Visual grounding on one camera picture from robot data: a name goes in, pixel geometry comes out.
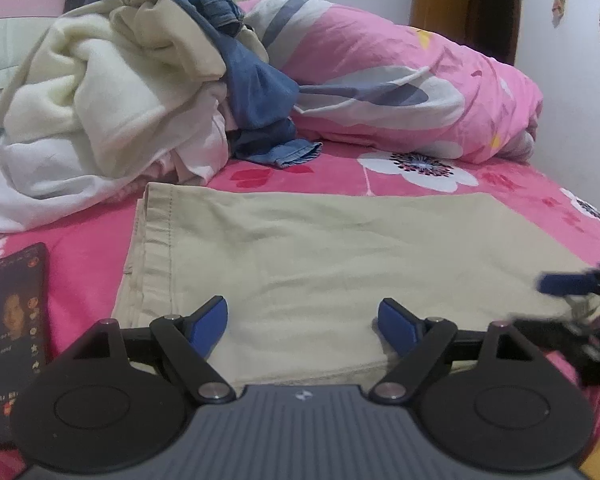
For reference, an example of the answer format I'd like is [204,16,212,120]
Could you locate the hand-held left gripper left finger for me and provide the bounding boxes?
[72,296,237,406]

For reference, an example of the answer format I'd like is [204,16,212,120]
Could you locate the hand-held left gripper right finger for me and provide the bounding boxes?
[370,298,546,407]

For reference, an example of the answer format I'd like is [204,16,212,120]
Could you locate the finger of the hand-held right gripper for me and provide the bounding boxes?
[510,312,600,357]
[537,262,600,297]

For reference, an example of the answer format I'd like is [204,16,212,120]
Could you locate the beige pants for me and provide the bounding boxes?
[114,182,600,391]

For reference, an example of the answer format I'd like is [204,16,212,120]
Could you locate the pile of cream white clothes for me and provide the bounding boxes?
[110,0,271,83]

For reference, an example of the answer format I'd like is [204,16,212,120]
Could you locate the pink floral bed blanket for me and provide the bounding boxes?
[0,137,600,461]

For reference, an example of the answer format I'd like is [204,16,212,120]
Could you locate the black smartphone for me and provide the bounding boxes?
[0,242,49,451]

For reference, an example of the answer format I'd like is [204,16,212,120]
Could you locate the white garment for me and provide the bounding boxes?
[0,82,231,233]

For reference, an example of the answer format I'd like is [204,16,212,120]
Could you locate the blue denim jeans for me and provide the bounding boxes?
[82,0,323,168]

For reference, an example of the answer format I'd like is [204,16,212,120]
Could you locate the cream fleece garment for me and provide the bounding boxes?
[0,12,191,181]

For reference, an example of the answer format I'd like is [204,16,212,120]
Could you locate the pink patterned quilt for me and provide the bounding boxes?
[237,0,543,163]

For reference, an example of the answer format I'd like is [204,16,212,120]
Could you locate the white pink padded headboard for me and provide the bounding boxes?
[0,0,76,96]

